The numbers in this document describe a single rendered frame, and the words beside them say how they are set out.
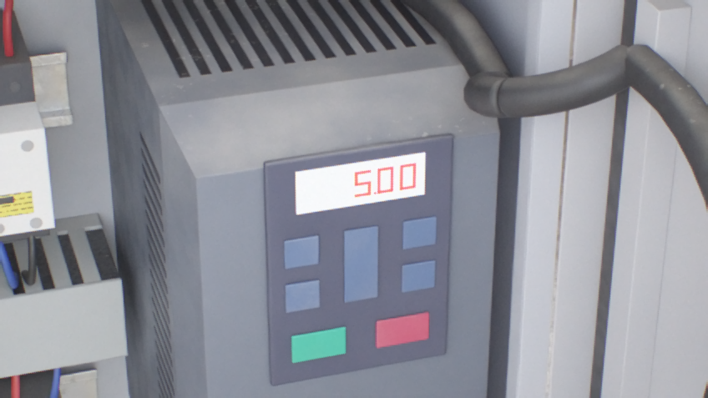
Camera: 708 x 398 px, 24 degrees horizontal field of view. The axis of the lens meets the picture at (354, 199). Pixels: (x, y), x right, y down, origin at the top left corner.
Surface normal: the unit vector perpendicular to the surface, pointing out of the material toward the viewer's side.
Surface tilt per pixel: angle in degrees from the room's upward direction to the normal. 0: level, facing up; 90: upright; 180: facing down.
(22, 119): 0
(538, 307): 90
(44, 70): 90
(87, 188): 90
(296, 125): 25
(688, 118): 47
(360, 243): 90
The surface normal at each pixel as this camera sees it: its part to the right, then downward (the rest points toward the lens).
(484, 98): -0.88, 0.09
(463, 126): 0.13, -0.58
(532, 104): -0.40, 0.52
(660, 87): -0.62, -0.44
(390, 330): 0.30, 0.48
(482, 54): -0.15, -0.65
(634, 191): -0.95, 0.16
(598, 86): 0.07, 0.38
